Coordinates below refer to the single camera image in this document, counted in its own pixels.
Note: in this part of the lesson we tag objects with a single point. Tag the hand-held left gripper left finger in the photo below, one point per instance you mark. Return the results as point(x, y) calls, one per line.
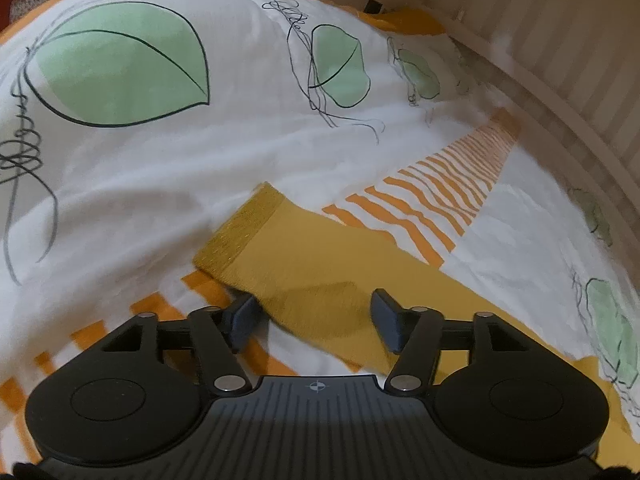
point(246, 317)

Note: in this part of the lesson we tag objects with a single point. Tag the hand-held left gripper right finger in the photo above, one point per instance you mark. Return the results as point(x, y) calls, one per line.
point(386, 317)

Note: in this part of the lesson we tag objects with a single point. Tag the mustard yellow knit sweater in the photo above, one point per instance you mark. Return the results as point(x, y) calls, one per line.
point(310, 260)

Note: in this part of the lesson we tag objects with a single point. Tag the white leaf-print duvet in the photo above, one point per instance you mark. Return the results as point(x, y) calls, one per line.
point(150, 170)

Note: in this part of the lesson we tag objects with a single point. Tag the yellow bed sheet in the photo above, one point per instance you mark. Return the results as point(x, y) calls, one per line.
point(405, 21)

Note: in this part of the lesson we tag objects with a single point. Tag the light wooden bed frame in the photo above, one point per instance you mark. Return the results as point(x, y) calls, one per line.
point(575, 60)

